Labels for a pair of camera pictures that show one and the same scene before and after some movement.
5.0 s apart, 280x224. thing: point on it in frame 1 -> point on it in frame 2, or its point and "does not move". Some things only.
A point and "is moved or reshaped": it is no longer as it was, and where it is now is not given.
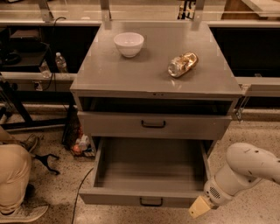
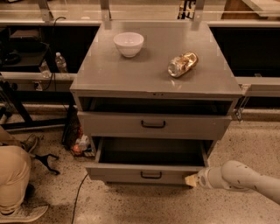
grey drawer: [148, 171] is moved or reshaped
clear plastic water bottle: [60, 63] does not move
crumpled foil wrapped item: [182, 64] does not move
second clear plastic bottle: [45, 69] does not move
